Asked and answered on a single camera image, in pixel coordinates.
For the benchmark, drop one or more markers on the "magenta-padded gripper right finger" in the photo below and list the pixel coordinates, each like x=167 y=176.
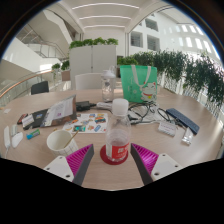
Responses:
x=163 y=165

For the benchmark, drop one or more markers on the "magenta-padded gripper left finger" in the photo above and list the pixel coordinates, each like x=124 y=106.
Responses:
x=61 y=166

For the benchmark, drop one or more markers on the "clear water bottle red label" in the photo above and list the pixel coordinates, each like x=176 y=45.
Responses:
x=117 y=140

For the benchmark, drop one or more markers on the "white cup with grid lines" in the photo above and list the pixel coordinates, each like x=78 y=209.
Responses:
x=58 y=143

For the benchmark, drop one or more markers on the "gold spoon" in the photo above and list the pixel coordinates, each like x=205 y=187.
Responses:
x=74 y=136

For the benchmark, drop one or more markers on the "white packet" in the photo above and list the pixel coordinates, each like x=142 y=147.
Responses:
x=166 y=128

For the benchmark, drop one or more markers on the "small clear packet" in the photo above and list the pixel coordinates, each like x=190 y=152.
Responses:
x=187 y=136

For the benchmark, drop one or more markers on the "blue and green tube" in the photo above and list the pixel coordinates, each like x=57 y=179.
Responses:
x=33 y=134

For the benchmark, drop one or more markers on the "dark blue keyboard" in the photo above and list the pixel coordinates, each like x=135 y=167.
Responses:
x=182 y=120

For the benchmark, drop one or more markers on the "colourful sticker sheet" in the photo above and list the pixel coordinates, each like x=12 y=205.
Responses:
x=88 y=123

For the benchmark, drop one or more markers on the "white computer mouse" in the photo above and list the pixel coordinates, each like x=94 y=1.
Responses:
x=17 y=140

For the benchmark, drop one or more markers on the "black notebook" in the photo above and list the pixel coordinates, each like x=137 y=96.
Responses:
x=40 y=116

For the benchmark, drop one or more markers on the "silver foil booklet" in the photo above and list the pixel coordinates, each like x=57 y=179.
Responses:
x=60 y=111

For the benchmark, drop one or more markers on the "white card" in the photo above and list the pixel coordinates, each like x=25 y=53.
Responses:
x=28 y=120

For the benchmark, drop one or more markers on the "small white charger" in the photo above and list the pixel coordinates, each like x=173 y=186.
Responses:
x=13 y=130

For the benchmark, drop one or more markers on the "white power strip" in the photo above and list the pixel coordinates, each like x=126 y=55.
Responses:
x=6 y=137

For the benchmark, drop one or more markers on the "small red and black box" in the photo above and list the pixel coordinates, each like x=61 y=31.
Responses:
x=20 y=118

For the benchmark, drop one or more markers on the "black power adapter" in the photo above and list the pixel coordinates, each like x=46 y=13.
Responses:
x=83 y=106

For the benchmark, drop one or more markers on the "white paper sheet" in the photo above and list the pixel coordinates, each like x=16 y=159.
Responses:
x=6 y=110

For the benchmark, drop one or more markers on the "black chair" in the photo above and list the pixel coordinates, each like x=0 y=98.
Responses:
x=40 y=88

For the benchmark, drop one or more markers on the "green tote bag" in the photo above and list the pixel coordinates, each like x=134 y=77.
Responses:
x=133 y=83

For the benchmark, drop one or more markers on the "white chair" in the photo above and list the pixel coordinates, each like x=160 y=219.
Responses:
x=87 y=81

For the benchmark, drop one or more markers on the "glass railing with wooden handrail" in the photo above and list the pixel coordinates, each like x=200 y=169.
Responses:
x=23 y=81

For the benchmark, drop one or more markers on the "clear shaker bottle white lid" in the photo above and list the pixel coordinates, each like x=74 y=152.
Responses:
x=108 y=85

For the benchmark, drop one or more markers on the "long green hedge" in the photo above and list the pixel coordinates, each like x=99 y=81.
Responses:
x=186 y=70

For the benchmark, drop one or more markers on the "potted plant in brown planter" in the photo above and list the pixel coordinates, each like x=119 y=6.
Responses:
x=65 y=65

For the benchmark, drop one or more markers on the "white cabinet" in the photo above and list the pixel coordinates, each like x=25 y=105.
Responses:
x=91 y=63

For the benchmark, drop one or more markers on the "green plants row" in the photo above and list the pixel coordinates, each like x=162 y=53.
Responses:
x=93 y=42

